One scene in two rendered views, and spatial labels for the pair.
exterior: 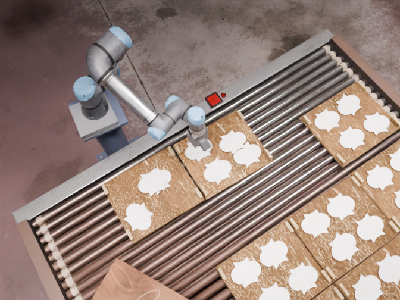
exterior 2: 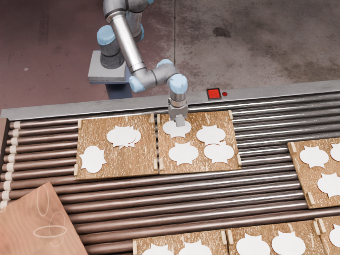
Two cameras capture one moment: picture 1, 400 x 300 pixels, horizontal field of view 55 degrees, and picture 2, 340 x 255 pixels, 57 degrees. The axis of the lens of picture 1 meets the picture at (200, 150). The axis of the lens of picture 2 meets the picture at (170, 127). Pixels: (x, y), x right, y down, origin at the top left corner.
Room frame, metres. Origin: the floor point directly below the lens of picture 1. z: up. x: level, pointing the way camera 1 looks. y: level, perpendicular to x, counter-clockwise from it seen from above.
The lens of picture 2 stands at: (0.01, -0.30, 2.38)
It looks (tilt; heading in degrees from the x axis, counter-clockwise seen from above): 60 degrees down; 24
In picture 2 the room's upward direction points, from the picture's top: straight up
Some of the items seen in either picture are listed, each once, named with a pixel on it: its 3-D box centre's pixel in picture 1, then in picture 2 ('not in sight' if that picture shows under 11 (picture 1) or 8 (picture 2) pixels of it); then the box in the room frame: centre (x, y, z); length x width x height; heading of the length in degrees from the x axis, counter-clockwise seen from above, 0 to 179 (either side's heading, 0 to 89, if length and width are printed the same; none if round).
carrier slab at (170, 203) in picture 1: (152, 193); (117, 145); (0.58, 0.25, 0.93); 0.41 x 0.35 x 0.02; 119
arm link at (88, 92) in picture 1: (87, 91); (109, 39); (1.10, 0.57, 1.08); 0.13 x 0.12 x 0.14; 140
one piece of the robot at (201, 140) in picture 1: (200, 137); (178, 112); (0.78, 0.00, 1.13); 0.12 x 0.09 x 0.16; 35
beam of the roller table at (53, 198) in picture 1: (188, 119); (183, 101); (1.01, 0.05, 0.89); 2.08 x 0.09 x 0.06; 120
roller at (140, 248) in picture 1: (237, 185); (196, 176); (0.60, -0.19, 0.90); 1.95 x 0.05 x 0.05; 120
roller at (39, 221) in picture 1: (195, 127); (185, 110); (0.94, 0.02, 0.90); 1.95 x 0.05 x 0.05; 120
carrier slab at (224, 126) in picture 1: (222, 153); (197, 140); (0.77, -0.12, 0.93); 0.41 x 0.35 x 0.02; 118
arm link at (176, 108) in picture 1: (176, 109); (165, 73); (0.85, 0.10, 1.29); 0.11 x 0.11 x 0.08; 50
